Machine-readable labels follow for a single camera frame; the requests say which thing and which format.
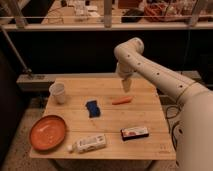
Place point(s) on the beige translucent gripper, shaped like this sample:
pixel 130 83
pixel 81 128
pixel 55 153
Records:
pixel 126 84

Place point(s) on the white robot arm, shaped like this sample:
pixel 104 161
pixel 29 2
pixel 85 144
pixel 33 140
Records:
pixel 194 150

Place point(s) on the orange carrot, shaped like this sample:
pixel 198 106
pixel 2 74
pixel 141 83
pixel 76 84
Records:
pixel 122 100

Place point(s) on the blue sponge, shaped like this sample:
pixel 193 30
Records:
pixel 92 107

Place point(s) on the wooden folding table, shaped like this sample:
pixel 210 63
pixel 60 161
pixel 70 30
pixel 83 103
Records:
pixel 144 110

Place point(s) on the black and white eraser box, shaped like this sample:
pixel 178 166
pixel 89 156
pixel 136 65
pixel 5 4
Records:
pixel 134 133

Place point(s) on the white paper cup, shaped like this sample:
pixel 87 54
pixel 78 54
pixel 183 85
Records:
pixel 57 90

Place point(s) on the white plastic bottle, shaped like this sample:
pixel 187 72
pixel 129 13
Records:
pixel 89 143

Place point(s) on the orange plate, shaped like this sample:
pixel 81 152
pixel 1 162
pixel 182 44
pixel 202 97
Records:
pixel 47 133

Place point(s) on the diagonal metal pole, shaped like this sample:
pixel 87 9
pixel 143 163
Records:
pixel 26 69

